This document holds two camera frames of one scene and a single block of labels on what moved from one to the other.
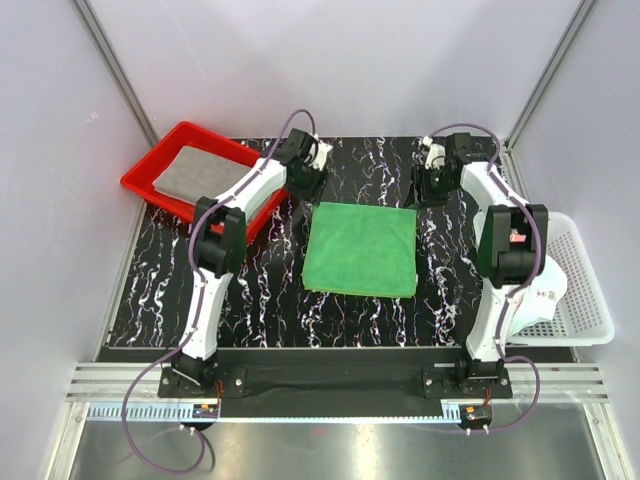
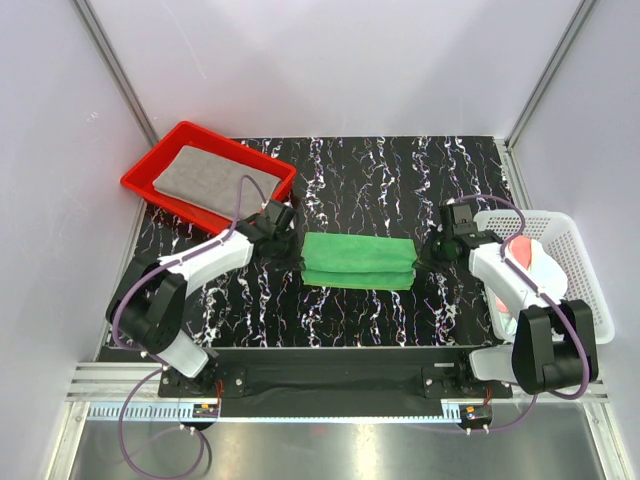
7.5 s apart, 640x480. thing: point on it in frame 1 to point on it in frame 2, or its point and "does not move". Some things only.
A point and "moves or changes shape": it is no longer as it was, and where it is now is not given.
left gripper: (313, 193) to (294, 262)
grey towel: (194, 173) does not move
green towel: (361, 250) moves or changes shape
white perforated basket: (584, 315) does not move
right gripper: (429, 198) to (446, 263)
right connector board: (476, 415) does not move
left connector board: (205, 410) does not move
